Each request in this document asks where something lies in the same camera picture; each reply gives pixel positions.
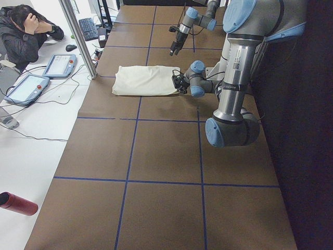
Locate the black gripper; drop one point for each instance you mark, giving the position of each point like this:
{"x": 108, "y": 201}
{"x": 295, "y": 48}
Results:
{"x": 182, "y": 84}
{"x": 179, "y": 38}

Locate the cream long-sleeve cat T-shirt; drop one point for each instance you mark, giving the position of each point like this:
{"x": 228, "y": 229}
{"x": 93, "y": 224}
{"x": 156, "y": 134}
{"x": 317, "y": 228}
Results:
{"x": 144, "y": 81}

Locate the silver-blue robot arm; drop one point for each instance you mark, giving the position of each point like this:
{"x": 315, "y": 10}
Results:
{"x": 247, "y": 24}
{"x": 193, "y": 18}

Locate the black box with label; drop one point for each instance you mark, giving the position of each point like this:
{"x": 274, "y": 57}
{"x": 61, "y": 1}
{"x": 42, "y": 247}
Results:
{"x": 102, "y": 37}

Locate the black keyboard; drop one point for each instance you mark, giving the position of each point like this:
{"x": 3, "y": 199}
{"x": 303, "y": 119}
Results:
{"x": 88, "y": 29}

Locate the black computer mouse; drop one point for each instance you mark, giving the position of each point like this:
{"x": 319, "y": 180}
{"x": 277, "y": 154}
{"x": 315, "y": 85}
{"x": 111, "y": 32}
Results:
{"x": 70, "y": 47}

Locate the far teach pendant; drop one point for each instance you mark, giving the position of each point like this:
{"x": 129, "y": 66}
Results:
{"x": 60, "y": 66}

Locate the teach pendant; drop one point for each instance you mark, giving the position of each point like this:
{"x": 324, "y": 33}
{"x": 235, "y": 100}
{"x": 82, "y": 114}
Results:
{"x": 60, "y": 66}
{"x": 28, "y": 90}

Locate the seated person in black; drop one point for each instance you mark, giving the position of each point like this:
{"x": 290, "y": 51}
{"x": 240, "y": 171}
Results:
{"x": 23, "y": 32}

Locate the near teach pendant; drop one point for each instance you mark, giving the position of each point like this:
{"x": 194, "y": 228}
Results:
{"x": 28, "y": 90}

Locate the red cylinder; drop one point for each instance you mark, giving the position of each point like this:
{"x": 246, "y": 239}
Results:
{"x": 18, "y": 204}

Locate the aluminium frame post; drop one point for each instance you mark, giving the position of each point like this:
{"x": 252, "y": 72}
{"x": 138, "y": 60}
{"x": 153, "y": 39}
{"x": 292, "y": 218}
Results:
{"x": 76, "y": 31}

